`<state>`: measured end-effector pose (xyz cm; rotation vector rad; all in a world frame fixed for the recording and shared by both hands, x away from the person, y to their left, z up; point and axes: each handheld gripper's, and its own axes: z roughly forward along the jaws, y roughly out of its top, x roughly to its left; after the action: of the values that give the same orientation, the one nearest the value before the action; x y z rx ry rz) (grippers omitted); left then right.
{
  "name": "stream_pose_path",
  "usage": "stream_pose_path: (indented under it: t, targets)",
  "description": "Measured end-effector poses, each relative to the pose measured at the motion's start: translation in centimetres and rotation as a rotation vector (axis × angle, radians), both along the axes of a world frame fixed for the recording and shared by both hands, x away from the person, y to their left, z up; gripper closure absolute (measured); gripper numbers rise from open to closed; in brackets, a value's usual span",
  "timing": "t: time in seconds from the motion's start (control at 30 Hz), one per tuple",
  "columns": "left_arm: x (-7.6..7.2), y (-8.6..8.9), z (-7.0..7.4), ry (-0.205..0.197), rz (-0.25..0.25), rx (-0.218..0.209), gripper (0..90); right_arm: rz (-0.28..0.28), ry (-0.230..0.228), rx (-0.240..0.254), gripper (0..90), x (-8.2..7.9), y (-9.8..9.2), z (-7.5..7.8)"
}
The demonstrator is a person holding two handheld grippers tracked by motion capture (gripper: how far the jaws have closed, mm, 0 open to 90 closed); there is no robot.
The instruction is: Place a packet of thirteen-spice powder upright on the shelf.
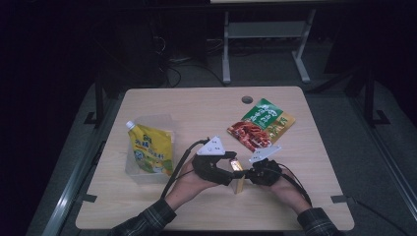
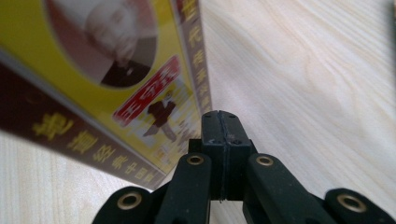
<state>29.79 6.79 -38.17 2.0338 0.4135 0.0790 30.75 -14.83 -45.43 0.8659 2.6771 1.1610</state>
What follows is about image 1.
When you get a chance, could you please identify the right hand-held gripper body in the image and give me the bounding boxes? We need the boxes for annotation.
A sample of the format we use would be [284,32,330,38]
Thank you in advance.
[246,145,283,187]

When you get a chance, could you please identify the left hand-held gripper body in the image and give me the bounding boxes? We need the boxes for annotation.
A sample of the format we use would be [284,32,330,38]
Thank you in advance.
[191,135,238,187]

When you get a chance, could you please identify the small yellow red box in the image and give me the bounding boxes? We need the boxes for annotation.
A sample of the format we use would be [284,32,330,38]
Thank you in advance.
[229,157,247,196]

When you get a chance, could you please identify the yellow spouted pouch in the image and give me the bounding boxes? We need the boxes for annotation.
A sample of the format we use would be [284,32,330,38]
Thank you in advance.
[125,120,175,177]

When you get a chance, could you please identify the clear plastic container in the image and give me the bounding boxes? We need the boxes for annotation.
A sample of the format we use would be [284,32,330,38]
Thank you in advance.
[123,113,178,185]

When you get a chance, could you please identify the person's left hand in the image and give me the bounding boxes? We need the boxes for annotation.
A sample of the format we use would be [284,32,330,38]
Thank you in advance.
[164,156,220,211]

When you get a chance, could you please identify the person's right hand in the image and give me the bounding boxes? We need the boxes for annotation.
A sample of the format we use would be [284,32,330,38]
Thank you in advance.
[261,172,312,216]

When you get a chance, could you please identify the green red food pouch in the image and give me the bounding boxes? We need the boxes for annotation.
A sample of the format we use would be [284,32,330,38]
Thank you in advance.
[226,97,296,153]

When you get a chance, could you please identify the black metal stand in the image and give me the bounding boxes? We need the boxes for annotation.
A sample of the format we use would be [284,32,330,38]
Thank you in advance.
[361,68,391,128]
[83,72,106,130]

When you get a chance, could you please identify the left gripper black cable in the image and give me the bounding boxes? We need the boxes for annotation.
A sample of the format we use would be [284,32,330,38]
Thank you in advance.
[159,139,210,200]

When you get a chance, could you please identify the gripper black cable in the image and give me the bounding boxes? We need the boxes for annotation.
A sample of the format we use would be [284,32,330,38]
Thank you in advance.
[276,162,313,207]
[159,139,210,200]

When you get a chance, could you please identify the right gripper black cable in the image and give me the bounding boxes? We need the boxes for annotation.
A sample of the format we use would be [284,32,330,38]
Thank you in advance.
[276,162,313,207]

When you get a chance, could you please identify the black floor cables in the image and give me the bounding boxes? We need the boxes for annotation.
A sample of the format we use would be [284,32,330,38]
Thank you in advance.
[153,33,228,89]

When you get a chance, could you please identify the aluminium rail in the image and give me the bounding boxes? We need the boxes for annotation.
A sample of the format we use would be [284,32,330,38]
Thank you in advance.
[39,97,126,236]
[346,94,417,214]

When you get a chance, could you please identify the white metal table frame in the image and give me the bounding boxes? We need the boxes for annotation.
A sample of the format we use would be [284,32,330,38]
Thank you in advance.
[220,8,318,85]

